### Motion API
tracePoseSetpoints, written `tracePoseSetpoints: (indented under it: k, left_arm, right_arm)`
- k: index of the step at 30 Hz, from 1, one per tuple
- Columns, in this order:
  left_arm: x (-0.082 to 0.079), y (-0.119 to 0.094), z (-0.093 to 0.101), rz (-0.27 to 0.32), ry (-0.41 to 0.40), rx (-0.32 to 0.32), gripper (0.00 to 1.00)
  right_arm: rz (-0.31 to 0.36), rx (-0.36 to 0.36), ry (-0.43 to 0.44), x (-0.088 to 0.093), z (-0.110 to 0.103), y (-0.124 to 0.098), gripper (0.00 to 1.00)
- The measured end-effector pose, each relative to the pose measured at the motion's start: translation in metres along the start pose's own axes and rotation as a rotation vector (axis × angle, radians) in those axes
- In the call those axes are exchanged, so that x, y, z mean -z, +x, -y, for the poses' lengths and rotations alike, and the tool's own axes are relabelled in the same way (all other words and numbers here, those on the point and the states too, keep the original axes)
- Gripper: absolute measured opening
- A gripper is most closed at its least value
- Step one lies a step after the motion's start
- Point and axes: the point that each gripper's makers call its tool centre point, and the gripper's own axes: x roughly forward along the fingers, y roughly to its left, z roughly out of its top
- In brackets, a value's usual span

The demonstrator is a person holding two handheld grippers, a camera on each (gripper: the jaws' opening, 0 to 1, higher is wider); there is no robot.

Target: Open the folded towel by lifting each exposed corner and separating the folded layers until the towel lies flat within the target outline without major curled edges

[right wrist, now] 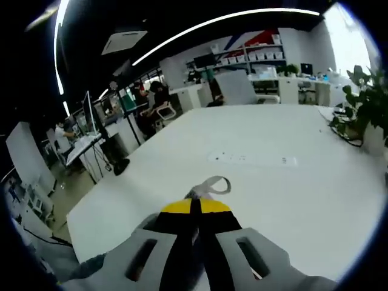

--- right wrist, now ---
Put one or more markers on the grey towel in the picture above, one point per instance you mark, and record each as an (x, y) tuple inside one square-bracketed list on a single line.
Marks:
[(196, 192)]

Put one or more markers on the white table socket panel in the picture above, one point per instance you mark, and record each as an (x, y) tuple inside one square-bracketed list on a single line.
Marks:
[(257, 159)]

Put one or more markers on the white side desk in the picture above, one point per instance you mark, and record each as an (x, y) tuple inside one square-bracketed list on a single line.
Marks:
[(82, 148)]

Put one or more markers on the computer monitor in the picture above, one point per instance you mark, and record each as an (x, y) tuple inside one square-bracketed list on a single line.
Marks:
[(89, 115)]

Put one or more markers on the white office chair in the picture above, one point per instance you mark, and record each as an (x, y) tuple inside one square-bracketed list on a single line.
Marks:
[(166, 112)]

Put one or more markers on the long white counter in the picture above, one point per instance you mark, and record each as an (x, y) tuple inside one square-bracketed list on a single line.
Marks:
[(288, 91)]

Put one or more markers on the white cabinet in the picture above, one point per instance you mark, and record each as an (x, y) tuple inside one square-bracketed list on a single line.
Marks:
[(188, 98)]

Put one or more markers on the white leaning panel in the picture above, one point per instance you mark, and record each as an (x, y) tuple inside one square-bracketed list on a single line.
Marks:
[(236, 88)]

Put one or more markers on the large potted green plant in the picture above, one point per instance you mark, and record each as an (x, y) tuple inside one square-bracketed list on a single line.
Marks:
[(373, 103)]

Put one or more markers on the small potted plant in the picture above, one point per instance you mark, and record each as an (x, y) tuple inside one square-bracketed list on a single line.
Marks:
[(289, 70)]

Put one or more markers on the small dark monitor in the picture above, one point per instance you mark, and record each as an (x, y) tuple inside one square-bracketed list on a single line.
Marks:
[(306, 68)]

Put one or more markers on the ceiling air conditioner unit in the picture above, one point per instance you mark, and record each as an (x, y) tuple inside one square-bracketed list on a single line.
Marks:
[(124, 42)]

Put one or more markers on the ceiling light strip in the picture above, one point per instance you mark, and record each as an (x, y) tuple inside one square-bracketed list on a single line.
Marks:
[(56, 45), (257, 11)]

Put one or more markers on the wall shelf with white bins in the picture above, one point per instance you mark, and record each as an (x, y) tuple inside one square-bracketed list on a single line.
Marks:
[(263, 56)]

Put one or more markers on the black wall screen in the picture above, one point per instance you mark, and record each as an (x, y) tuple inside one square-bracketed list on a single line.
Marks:
[(205, 60)]

